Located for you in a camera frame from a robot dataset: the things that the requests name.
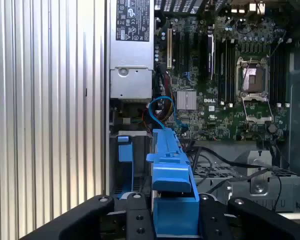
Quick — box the metal socket cover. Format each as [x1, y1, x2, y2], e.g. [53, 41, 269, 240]
[241, 95, 274, 124]

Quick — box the hard disk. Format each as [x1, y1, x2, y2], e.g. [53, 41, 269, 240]
[145, 128, 201, 238]
[116, 135, 136, 201]

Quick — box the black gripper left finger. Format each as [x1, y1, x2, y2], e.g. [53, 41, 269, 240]
[19, 191, 156, 240]

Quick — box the CPU socket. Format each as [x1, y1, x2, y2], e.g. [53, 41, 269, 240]
[236, 56, 271, 97]

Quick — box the grey metal drive cage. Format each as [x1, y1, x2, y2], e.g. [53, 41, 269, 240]
[189, 147, 300, 213]

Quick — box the silver finned heatsink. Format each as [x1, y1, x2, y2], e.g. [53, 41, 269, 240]
[176, 90, 198, 111]

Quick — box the black expansion slot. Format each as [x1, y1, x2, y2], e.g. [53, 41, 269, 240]
[183, 32, 191, 73]
[173, 32, 182, 73]

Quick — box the silver power supply unit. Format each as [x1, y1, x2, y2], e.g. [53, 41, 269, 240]
[109, 0, 155, 101]

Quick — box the blue disk wire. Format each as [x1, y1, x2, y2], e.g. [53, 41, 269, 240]
[148, 96, 176, 131]

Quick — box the black case cable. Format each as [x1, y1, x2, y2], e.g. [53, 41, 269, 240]
[187, 146, 291, 193]

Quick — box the green motherboard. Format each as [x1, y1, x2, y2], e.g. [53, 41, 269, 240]
[153, 14, 291, 142]

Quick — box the coloured power wire bundle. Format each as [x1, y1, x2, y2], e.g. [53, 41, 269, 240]
[154, 98, 175, 123]

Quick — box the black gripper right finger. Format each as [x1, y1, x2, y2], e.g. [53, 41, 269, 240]
[198, 192, 300, 240]

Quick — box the black RAM slot row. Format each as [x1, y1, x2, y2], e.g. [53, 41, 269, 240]
[216, 37, 237, 106]
[269, 49, 290, 106]

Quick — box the white expansion slot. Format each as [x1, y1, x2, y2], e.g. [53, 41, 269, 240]
[166, 27, 173, 70]

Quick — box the thin metal locking lever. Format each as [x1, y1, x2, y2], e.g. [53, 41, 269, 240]
[240, 57, 253, 89]

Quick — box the dark red flat wire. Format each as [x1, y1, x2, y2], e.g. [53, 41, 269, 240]
[163, 71, 171, 95]

